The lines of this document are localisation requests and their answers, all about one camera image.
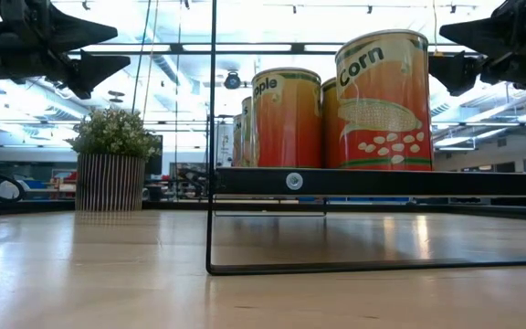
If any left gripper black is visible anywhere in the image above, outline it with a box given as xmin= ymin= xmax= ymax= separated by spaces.
xmin=0 ymin=0 xmax=132 ymax=100

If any black wire shelf rack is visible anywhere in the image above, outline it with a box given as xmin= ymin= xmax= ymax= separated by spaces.
xmin=205 ymin=0 xmax=526 ymax=277

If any artificial plant in ribbed pot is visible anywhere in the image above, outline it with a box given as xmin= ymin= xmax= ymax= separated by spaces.
xmin=65 ymin=107 xmax=163 ymax=213

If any black aluminium rig frame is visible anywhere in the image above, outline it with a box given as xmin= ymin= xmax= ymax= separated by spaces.
xmin=0 ymin=198 xmax=526 ymax=219

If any black ceiling spotlight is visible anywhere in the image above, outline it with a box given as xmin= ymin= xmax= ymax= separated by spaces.
xmin=223 ymin=70 xmax=242 ymax=91

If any orange corn label can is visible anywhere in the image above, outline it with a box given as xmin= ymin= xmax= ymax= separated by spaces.
xmin=333 ymin=28 xmax=435 ymax=173
xmin=320 ymin=76 xmax=342 ymax=170

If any orange pineapple label can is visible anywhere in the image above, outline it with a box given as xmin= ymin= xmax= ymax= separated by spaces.
xmin=250 ymin=67 xmax=322 ymax=169
xmin=241 ymin=95 xmax=254 ymax=168

